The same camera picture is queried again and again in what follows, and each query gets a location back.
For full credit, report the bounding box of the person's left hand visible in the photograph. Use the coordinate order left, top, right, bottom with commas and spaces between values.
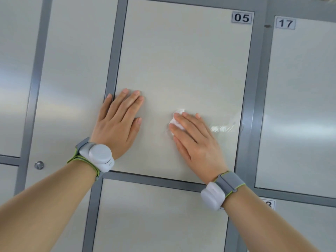
90, 88, 145, 160

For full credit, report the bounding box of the person's right hand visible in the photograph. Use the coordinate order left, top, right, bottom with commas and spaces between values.
168, 112, 229, 184

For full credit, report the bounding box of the white wiping cloth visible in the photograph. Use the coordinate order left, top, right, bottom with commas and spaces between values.
167, 109, 186, 135

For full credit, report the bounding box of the person's left forearm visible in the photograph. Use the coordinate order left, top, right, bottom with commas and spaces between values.
0, 161, 99, 252

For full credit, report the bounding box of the person's right forearm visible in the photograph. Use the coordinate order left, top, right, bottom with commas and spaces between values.
223, 185, 323, 252

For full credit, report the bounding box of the white locker door with lock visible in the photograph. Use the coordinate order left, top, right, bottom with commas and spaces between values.
14, 0, 119, 208

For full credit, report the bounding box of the white wrist tracker, grey band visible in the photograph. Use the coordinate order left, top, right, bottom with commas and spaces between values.
67, 137, 115, 181
201, 171, 246, 211

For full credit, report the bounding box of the white locker door being wiped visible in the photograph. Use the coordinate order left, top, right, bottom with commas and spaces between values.
113, 0, 255, 184

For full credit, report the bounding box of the white number label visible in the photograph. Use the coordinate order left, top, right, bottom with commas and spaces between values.
275, 17, 296, 30
231, 11, 253, 25
258, 199, 276, 210

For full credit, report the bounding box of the grey metal locker frame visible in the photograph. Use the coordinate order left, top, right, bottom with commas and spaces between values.
0, 0, 336, 252

